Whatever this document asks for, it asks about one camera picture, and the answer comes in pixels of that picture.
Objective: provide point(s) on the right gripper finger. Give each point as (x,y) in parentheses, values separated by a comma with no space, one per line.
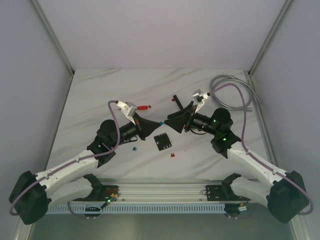
(187,109)
(176,123)

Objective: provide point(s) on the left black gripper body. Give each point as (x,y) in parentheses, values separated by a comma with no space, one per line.
(140,126)

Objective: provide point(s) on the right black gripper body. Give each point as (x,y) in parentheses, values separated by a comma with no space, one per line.
(188,125)

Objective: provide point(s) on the black fuse box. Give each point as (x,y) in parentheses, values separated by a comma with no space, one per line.
(162,141)

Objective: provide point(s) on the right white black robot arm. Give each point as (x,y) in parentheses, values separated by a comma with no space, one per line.
(283,193)

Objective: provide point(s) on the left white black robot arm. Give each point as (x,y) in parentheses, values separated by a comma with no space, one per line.
(35,193)

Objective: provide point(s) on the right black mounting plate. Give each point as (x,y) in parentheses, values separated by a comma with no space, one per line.
(220,193)

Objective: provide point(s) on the black mounting plate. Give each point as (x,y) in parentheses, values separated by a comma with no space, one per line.
(220,193)
(104,194)

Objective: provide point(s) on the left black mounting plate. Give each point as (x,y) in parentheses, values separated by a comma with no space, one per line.
(104,194)

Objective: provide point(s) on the black handle claw hammer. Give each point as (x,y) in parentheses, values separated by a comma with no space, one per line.
(178,102)

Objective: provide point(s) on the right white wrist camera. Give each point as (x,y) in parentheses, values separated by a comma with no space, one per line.
(200,98)

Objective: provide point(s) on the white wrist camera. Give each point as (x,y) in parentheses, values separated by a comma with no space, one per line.
(200,98)
(128,109)

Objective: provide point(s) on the red handle screwdriver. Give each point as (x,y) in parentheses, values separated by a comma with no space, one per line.
(142,108)

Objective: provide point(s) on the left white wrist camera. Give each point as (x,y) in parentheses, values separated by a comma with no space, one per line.
(128,109)

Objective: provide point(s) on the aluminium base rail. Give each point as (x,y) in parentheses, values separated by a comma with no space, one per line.
(160,191)

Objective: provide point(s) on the white slotted cable duct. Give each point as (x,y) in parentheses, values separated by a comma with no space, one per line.
(140,208)

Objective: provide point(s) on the right aluminium frame post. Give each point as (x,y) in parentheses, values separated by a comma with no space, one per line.
(276,26)

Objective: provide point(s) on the aluminium frame post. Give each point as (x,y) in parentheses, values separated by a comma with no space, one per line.
(276,26)
(52,36)

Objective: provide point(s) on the left aluminium frame post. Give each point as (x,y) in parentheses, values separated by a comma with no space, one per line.
(52,36)

